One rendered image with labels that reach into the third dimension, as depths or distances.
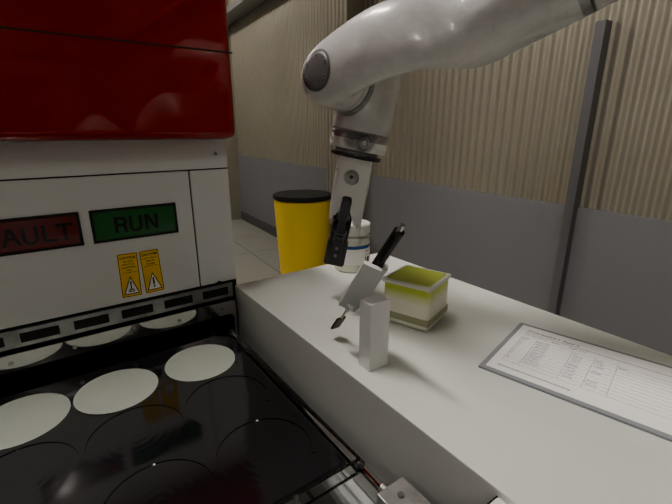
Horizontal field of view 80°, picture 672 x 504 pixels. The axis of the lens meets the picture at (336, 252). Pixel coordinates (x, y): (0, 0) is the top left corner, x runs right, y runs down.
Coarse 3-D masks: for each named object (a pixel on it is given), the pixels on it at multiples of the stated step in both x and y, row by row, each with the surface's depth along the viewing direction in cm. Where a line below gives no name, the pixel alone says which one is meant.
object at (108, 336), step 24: (168, 312) 67; (192, 312) 68; (216, 312) 70; (72, 336) 59; (96, 336) 60; (120, 336) 62; (144, 336) 64; (0, 360) 54; (24, 360) 55; (48, 360) 57
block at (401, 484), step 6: (402, 480) 39; (390, 486) 38; (396, 486) 38; (402, 486) 38; (408, 486) 38; (384, 492) 38; (390, 492) 38; (396, 492) 38; (402, 492) 37; (408, 492) 38; (414, 492) 38; (378, 498) 37; (384, 498) 37; (390, 498) 37; (396, 498) 37; (402, 498) 37; (408, 498) 37; (414, 498) 37; (420, 498) 37
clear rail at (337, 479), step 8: (352, 464) 41; (360, 464) 42; (336, 472) 40; (344, 472) 40; (352, 472) 41; (360, 472) 41; (320, 480) 40; (328, 480) 40; (336, 480) 40; (344, 480) 40; (312, 488) 39; (320, 488) 39; (328, 488) 39; (304, 496) 38; (312, 496) 38; (320, 496) 39
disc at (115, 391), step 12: (120, 372) 58; (132, 372) 58; (144, 372) 58; (96, 384) 55; (108, 384) 55; (120, 384) 55; (132, 384) 55; (144, 384) 55; (156, 384) 55; (84, 396) 52; (96, 396) 52; (108, 396) 52; (120, 396) 52; (132, 396) 52; (144, 396) 52; (84, 408) 50; (96, 408) 50; (108, 408) 50; (120, 408) 50
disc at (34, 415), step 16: (16, 400) 52; (32, 400) 52; (48, 400) 52; (64, 400) 52; (0, 416) 49; (16, 416) 49; (32, 416) 49; (48, 416) 49; (64, 416) 49; (0, 432) 46; (16, 432) 46; (32, 432) 46; (0, 448) 44
